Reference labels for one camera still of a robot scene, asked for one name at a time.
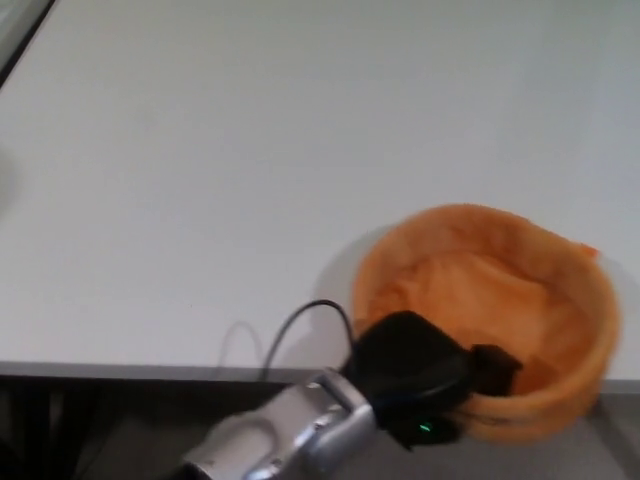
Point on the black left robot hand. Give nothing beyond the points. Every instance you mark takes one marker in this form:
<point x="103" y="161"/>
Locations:
<point x="400" y="360"/>

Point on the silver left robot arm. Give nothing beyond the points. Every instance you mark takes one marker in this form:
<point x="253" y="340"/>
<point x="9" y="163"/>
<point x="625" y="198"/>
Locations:
<point x="295" y="430"/>

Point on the dark table leg frame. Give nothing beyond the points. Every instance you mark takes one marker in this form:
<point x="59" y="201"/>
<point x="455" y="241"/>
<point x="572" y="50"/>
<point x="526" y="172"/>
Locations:
<point x="40" y="430"/>

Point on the orange soft plush plate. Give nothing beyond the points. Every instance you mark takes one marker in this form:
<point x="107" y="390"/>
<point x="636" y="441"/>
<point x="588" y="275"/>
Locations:
<point x="505" y="295"/>

